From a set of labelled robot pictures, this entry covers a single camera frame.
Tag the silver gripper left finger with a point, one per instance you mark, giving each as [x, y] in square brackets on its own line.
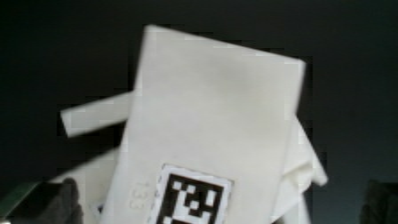
[41, 203]

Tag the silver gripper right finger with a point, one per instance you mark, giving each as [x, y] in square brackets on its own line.
[378, 211]

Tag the white cabinet body box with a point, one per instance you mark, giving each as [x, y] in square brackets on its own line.
[105, 112]

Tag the white cabinet top block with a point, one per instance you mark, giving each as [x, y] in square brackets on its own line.
[204, 143]

